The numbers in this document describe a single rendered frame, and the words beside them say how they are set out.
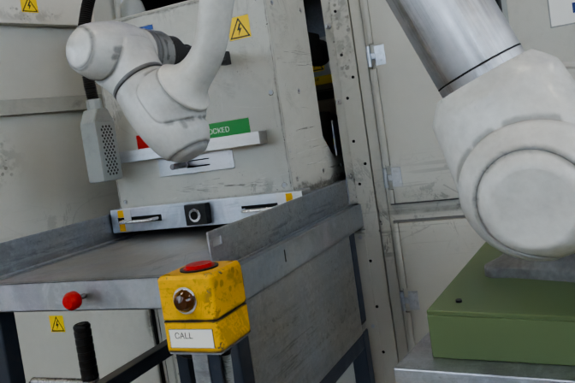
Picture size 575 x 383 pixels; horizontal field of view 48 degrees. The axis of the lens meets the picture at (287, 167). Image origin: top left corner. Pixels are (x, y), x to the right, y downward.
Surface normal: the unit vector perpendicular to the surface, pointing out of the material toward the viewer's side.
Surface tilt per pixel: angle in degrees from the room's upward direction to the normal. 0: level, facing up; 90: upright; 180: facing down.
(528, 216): 99
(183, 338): 90
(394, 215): 90
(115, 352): 90
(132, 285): 90
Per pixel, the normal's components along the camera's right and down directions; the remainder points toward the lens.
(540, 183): -0.39, 0.33
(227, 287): 0.90, -0.11
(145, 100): -0.40, 0.00
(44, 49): 0.75, -0.07
